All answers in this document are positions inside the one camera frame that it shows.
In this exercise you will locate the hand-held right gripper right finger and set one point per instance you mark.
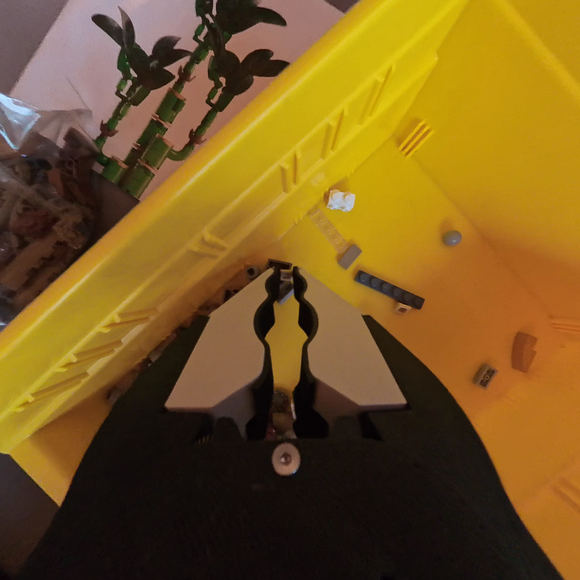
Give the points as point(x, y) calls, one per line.
point(353, 362)

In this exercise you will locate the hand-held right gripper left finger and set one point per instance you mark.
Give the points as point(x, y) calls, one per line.
point(222, 362)

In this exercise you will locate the pile of toy building bricks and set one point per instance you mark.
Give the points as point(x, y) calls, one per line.
point(389, 287)

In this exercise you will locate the yellow plastic storage bin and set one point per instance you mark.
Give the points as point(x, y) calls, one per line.
point(475, 158)

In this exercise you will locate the clear zip bag green seal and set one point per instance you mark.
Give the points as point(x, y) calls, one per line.
point(27, 136)

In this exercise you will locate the grey desk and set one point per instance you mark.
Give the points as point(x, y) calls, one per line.
point(22, 36)

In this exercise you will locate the plant building instruction booklet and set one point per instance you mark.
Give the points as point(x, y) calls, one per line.
point(72, 68)

